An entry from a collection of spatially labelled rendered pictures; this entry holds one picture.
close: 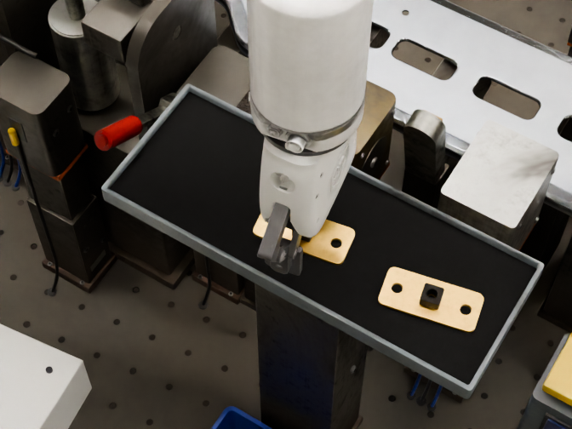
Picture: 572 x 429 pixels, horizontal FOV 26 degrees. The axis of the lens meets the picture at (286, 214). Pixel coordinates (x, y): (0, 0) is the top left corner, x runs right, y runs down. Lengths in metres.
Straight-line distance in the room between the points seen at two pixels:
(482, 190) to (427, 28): 0.31
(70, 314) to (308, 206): 0.69
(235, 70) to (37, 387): 0.44
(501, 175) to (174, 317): 0.54
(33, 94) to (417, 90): 0.41
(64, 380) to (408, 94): 0.51
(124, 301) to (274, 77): 0.78
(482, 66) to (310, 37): 0.63
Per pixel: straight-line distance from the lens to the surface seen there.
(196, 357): 1.53
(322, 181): 0.93
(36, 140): 1.31
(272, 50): 0.82
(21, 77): 1.30
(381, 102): 1.26
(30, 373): 1.46
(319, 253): 1.07
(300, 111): 0.86
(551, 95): 1.39
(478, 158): 1.19
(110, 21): 1.23
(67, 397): 1.46
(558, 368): 1.04
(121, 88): 1.42
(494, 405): 1.53
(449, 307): 1.05
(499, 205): 1.17
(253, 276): 1.06
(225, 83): 1.27
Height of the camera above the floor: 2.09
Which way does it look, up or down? 59 degrees down
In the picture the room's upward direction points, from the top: straight up
